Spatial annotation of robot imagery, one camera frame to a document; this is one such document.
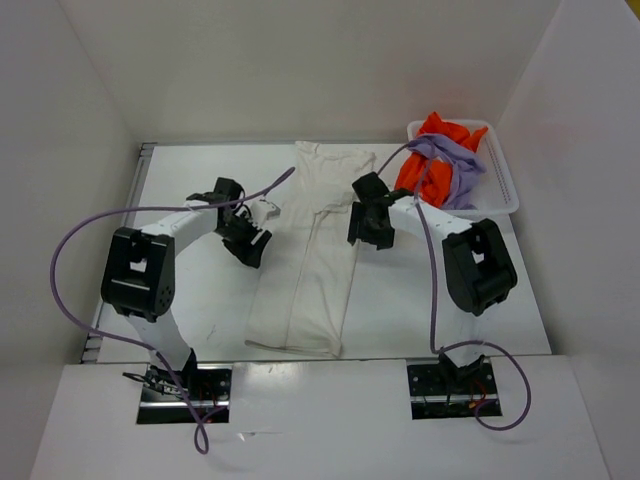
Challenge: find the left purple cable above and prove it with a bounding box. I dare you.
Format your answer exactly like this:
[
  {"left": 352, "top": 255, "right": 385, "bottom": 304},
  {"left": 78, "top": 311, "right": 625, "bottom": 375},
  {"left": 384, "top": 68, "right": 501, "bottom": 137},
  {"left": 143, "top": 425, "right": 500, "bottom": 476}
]
[{"left": 52, "top": 167, "right": 297, "bottom": 455}]

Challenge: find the white t shirt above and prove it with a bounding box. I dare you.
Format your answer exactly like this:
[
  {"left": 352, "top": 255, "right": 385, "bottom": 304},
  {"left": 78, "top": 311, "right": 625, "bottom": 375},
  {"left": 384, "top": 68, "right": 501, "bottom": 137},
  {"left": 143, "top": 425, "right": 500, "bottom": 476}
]
[{"left": 245, "top": 141, "right": 376, "bottom": 358}]

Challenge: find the purple t shirt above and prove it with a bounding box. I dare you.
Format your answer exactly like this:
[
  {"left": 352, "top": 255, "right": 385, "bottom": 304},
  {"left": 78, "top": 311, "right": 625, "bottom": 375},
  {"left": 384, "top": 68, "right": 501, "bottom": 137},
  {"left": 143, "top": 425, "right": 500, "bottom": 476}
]
[{"left": 395, "top": 134, "right": 486, "bottom": 209}]

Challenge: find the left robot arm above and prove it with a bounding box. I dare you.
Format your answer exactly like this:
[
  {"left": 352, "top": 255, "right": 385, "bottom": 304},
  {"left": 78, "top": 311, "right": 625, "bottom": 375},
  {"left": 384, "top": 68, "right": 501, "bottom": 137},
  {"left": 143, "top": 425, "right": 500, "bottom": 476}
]
[{"left": 101, "top": 178, "right": 280, "bottom": 400}]

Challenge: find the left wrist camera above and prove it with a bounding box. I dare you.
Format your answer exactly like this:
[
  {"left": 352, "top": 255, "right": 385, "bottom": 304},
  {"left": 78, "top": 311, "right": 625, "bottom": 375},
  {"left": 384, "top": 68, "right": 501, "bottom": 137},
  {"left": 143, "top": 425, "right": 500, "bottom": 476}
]
[{"left": 245, "top": 198, "right": 281, "bottom": 229}]

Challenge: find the orange t shirt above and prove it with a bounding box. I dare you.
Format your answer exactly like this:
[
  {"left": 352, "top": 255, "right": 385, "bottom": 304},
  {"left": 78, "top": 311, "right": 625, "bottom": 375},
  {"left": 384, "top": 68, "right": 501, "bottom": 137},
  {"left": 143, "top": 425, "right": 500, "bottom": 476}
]
[{"left": 394, "top": 112, "right": 488, "bottom": 210}]

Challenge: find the white plastic basket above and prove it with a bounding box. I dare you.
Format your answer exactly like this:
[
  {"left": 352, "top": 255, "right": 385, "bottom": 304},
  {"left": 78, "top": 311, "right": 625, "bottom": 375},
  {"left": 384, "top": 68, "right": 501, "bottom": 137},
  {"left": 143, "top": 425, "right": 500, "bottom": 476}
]
[{"left": 405, "top": 118, "right": 520, "bottom": 219}]

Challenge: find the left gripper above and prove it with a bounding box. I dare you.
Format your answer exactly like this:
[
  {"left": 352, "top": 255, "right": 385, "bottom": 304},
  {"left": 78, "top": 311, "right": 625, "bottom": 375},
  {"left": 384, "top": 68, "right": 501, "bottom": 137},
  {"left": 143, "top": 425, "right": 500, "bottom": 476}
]
[{"left": 215, "top": 211, "right": 272, "bottom": 269}]

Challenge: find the aluminium table edge rail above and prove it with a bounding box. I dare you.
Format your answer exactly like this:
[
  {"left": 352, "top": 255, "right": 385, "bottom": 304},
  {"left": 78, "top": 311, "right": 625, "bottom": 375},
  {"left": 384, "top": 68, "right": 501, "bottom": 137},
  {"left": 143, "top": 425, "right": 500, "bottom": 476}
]
[{"left": 81, "top": 143, "right": 156, "bottom": 363}]

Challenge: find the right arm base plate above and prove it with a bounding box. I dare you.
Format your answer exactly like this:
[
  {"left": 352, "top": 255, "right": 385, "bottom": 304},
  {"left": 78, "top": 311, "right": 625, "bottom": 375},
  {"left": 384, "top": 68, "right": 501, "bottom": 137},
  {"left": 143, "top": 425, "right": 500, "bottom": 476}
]
[{"left": 406, "top": 357, "right": 502, "bottom": 420}]

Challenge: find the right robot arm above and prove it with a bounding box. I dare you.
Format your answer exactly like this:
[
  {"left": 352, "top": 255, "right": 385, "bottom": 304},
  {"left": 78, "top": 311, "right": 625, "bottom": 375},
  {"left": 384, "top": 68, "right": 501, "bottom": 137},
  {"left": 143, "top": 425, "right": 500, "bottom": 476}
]
[{"left": 347, "top": 172, "right": 518, "bottom": 393}]

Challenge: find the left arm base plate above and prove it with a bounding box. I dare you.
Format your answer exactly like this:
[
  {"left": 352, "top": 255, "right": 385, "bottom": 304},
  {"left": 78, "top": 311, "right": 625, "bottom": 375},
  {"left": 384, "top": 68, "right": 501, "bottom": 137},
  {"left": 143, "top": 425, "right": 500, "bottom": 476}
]
[{"left": 123, "top": 364, "right": 232, "bottom": 425}]

